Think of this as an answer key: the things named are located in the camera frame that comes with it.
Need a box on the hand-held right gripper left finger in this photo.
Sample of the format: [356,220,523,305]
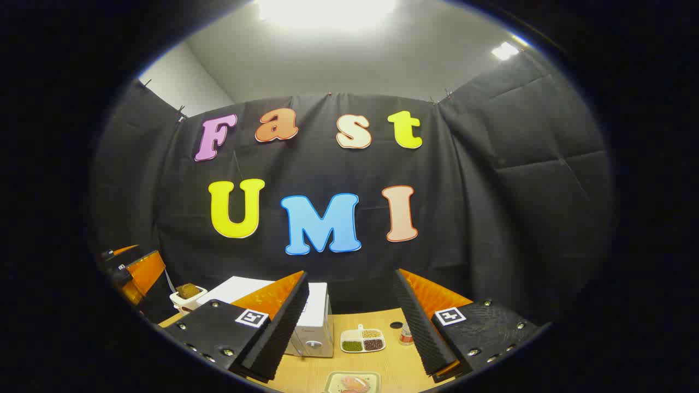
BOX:
[163,271,310,383]

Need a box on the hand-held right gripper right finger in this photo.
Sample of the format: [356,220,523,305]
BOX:
[394,269,547,383]

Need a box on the divided dish of beans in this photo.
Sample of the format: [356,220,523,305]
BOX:
[340,325,387,354]

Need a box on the white toaster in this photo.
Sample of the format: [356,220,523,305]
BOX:
[169,284,208,314]

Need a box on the white microwave oven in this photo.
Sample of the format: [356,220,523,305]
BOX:
[197,276,334,358]

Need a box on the cream square plate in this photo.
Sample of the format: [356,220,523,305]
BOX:
[324,371,381,393]

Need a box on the black backdrop cloth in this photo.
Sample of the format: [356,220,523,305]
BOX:
[90,52,615,328]

